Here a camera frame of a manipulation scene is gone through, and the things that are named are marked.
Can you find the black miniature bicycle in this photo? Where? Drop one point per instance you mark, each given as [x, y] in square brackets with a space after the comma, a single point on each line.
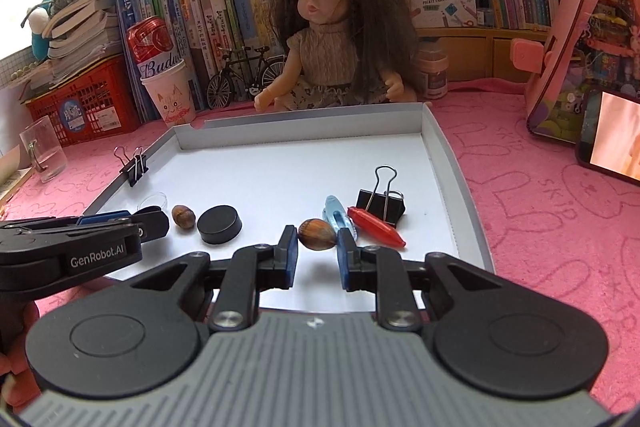
[246, 72]

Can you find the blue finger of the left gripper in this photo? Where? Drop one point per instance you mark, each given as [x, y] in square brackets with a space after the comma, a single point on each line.
[103, 217]
[152, 222]

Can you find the black binder clip on tray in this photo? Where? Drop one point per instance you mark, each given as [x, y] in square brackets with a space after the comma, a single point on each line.
[134, 166]

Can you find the red plastic clip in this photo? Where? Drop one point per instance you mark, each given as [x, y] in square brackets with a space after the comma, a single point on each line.
[376, 228]

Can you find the person left hand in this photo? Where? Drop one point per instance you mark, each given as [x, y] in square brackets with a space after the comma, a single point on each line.
[20, 387]

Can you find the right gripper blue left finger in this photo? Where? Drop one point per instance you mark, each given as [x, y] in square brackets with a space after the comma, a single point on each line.
[241, 279]

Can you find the stack of books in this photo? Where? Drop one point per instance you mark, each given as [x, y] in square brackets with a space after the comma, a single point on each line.
[68, 37]

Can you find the small brown jar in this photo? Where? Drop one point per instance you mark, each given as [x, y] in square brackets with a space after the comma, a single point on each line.
[433, 63]

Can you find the light blue hair clip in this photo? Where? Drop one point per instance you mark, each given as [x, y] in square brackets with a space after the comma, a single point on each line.
[335, 215]

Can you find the clear acrylic block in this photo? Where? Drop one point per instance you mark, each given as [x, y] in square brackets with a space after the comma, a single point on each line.
[43, 149]

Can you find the red beer can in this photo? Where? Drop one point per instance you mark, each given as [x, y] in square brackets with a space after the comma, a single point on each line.
[152, 47]

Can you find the clear plastic dome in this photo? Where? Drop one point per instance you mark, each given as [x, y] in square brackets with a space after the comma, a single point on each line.
[155, 201]

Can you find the dark brown wooden nut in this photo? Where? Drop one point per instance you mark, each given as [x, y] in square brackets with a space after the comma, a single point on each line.
[316, 235]

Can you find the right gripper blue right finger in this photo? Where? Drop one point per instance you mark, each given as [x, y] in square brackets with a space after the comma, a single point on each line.
[381, 271]

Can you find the black round disc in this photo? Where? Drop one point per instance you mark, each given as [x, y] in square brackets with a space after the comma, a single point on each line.
[219, 224]

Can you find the red plastic basket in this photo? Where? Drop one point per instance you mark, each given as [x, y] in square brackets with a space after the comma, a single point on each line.
[93, 105]

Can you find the brown-haired doll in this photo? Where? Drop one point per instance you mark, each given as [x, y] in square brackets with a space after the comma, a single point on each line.
[341, 53]

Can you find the pink triangular dollhouse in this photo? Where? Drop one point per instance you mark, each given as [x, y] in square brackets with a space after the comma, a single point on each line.
[592, 45]

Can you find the smartphone playing video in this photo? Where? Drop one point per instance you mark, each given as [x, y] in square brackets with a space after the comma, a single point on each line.
[608, 140]

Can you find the white cat paper cup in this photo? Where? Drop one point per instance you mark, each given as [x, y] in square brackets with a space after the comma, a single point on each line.
[171, 94]

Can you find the white cardboard box tray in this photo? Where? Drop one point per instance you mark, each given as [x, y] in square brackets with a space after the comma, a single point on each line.
[279, 169]

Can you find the pink rabbit towel mat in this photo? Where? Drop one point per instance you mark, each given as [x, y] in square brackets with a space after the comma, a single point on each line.
[569, 232]

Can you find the large black binder clip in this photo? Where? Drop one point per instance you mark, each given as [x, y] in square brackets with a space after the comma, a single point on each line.
[383, 201]

